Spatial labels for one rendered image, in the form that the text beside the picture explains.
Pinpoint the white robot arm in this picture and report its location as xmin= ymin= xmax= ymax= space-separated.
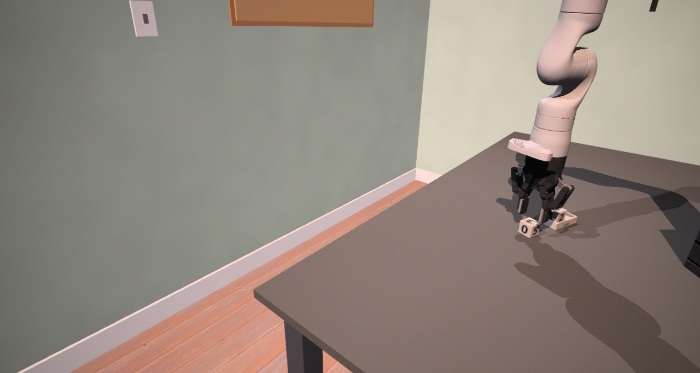
xmin=507 ymin=0 xmax=608 ymax=161

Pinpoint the cream rectangular tray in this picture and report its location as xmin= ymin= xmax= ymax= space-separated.
xmin=543 ymin=212 xmax=577 ymax=230

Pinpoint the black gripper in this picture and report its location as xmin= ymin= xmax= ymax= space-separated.
xmin=511 ymin=155 xmax=575 ymax=224

